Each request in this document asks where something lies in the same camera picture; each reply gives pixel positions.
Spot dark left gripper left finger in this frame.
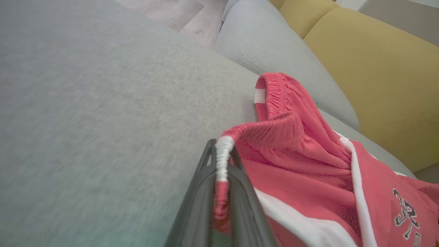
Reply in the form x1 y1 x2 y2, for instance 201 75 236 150
164 139 218 247

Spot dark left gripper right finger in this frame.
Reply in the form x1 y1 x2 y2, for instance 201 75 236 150
213 148 279 247

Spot red printed shorts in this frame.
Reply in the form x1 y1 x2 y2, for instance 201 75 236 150
212 72 439 247

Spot grey sofa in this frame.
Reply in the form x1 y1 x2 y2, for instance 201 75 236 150
0 0 417 247

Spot small grey sofa cushion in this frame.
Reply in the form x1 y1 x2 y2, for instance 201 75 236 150
214 0 360 131

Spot yellow sofa cushion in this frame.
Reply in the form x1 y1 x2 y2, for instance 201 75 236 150
303 7 439 173
269 0 340 39

